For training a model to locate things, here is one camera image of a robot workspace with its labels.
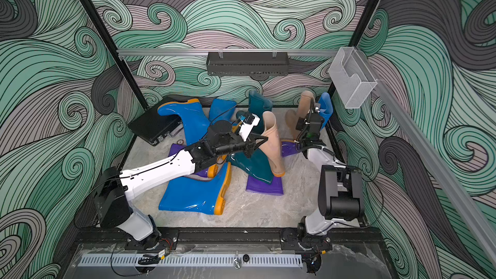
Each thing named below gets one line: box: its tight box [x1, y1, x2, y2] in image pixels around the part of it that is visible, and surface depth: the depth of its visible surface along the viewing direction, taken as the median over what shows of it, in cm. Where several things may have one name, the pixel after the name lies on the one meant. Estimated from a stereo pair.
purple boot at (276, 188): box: [245, 140, 301, 196], surface depth 87 cm
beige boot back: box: [285, 90, 316, 140], surface depth 93 cm
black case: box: [127, 96, 184, 147], surface depth 107 cm
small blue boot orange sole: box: [209, 98, 241, 133], surface depth 121 cm
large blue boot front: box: [158, 161, 232, 216], surface depth 81 cm
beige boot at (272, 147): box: [258, 110, 286, 177], surface depth 71 cm
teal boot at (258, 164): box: [226, 147, 275, 185], surface depth 88 cm
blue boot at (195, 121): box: [157, 98, 211, 146], surface depth 107 cm
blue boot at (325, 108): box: [317, 91, 334, 131], surface depth 85 cm
